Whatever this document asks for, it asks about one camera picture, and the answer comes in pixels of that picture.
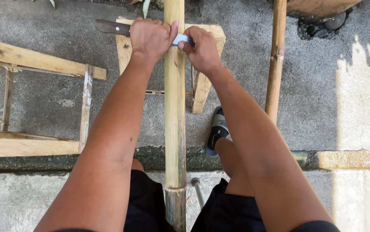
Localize thick bamboo pole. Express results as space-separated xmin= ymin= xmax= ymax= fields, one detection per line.
xmin=163 ymin=0 xmax=187 ymax=232

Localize thin bamboo pole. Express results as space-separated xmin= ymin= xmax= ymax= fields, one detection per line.
xmin=264 ymin=0 xmax=288 ymax=125

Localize person's leg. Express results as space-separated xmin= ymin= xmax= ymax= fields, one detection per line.
xmin=130 ymin=158 xmax=145 ymax=173
xmin=215 ymin=137 xmax=257 ymax=198

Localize brown planter pot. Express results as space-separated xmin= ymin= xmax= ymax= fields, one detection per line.
xmin=286 ymin=0 xmax=362 ymax=22

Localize person's right hand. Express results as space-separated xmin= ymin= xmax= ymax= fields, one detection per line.
xmin=177 ymin=26 xmax=223 ymax=75

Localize grey metal rod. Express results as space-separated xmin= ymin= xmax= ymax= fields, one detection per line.
xmin=191 ymin=177 xmax=206 ymax=211

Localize person's black shorts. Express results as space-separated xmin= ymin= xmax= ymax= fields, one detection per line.
xmin=53 ymin=169 xmax=341 ymax=232

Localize person's right leg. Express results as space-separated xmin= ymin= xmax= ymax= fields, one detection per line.
xmin=215 ymin=137 xmax=257 ymax=198

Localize heap of dark stones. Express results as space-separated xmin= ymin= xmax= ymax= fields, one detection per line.
xmin=297 ymin=8 xmax=353 ymax=40

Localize large wooden frame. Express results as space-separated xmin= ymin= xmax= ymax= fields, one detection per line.
xmin=0 ymin=35 xmax=107 ymax=159

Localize black and grey slipper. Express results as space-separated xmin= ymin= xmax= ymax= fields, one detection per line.
xmin=205 ymin=106 xmax=230 ymax=157

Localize short green bamboo piece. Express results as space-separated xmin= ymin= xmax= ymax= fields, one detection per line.
xmin=290 ymin=150 xmax=308 ymax=161

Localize person's left leg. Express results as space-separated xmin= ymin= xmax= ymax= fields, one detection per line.
xmin=130 ymin=158 xmax=145 ymax=173

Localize knife with brown wooden handle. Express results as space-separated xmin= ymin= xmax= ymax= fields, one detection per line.
xmin=94 ymin=19 xmax=195 ymax=46

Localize person's left hand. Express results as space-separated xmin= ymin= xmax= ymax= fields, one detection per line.
xmin=129 ymin=17 xmax=180 ymax=64

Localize small wooden stool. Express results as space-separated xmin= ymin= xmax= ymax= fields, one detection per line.
xmin=115 ymin=17 xmax=227 ymax=114

